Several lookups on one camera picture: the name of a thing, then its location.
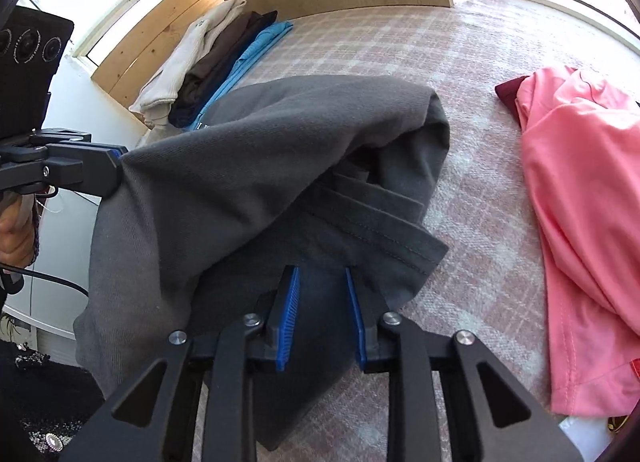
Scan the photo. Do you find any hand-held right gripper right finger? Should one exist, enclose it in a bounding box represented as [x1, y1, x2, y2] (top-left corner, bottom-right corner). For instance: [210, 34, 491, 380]
[345, 267, 583, 462]

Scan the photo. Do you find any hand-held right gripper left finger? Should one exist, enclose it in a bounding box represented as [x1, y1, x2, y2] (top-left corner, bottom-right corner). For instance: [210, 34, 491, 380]
[59, 264, 302, 462]

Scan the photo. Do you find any pink t-shirt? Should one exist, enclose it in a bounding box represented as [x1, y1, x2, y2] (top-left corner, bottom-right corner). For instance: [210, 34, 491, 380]
[515, 66, 640, 418]

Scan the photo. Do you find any grey daisy print t-shirt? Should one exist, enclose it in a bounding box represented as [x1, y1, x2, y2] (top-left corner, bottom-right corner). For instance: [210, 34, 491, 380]
[74, 73, 451, 453]

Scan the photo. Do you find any beige knit cardigan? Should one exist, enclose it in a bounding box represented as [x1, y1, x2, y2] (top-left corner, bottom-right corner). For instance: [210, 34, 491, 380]
[129, 0, 248, 128]

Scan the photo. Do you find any dark red garment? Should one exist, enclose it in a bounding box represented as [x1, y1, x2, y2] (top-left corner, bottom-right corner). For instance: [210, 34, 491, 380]
[494, 76, 531, 118]

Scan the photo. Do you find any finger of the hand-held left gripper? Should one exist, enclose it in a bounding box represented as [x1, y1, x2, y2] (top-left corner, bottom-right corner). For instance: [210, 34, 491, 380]
[0, 151, 125, 198]
[0, 128, 128, 163]

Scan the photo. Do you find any black cable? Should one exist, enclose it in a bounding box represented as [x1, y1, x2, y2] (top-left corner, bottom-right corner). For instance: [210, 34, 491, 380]
[0, 264, 91, 298]

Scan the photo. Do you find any pink plaid blanket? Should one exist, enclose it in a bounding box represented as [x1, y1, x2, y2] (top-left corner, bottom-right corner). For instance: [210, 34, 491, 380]
[135, 0, 640, 462]

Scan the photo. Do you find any navy folded garment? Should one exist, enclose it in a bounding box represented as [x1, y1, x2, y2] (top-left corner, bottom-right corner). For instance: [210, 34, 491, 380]
[167, 11, 278, 127]

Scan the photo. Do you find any pine plank panel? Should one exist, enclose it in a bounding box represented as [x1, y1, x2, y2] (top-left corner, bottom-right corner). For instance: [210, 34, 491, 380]
[90, 0, 233, 108]

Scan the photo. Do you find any person's left hand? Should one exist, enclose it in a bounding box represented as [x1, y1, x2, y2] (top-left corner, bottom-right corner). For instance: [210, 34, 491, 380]
[0, 199, 40, 268]

